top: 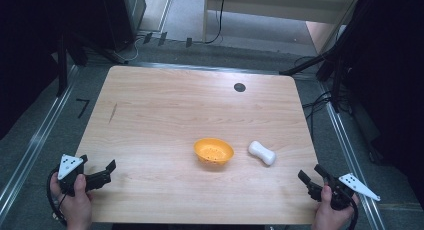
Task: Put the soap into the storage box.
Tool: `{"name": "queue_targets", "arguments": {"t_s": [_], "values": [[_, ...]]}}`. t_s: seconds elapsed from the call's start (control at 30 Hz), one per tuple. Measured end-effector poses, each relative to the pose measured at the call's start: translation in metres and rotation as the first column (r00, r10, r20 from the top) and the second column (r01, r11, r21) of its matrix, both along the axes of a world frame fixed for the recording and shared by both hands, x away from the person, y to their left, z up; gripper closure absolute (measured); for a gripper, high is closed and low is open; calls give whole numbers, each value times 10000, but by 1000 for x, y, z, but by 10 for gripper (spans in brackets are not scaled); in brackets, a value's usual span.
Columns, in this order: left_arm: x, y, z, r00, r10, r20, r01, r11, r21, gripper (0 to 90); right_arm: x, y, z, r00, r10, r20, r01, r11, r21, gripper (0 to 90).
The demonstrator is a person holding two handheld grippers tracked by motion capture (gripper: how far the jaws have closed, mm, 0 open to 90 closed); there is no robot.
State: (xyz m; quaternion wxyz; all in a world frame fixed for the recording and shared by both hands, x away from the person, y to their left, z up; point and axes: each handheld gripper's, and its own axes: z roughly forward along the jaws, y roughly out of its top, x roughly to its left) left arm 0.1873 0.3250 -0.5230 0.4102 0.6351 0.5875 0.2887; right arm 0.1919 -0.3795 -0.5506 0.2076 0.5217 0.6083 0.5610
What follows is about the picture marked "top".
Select metal floor rail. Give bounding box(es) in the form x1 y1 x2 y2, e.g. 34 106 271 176
126 61 282 76
0 65 80 221
318 81 388 230

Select black metal stand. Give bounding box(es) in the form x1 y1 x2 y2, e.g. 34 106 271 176
55 32 129 98
279 44 355 114

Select white shelf unit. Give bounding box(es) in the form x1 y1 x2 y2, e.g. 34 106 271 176
201 0 363 44

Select dark curtain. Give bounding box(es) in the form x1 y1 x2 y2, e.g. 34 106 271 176
328 0 424 208
0 0 111 141

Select person's left hand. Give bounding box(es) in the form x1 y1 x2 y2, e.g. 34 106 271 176
49 173 95 230

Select black hanging cable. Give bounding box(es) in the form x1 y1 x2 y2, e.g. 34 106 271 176
203 0 228 45

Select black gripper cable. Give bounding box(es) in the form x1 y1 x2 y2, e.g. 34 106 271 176
46 166 68 226
345 195 360 230

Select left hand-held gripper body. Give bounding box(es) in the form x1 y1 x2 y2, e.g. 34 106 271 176
57 154 112 197

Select white soap bar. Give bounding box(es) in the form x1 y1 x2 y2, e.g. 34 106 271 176
247 140 277 167

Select black floor cables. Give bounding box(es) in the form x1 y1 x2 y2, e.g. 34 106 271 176
293 55 354 133

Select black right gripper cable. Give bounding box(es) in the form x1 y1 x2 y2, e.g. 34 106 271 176
345 195 360 230

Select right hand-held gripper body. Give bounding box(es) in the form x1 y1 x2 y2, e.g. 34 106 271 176
308 172 381 211

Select black cabinet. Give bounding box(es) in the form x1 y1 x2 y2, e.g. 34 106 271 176
99 0 148 53

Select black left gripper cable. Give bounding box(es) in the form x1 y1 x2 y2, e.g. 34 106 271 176
46 166 68 226

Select person's right hand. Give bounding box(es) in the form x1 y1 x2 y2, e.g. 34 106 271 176
311 184 361 230

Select white cable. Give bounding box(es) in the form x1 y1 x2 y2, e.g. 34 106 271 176
122 35 145 64

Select orange perforated bowl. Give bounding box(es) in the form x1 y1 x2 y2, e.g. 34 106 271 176
193 137 235 167

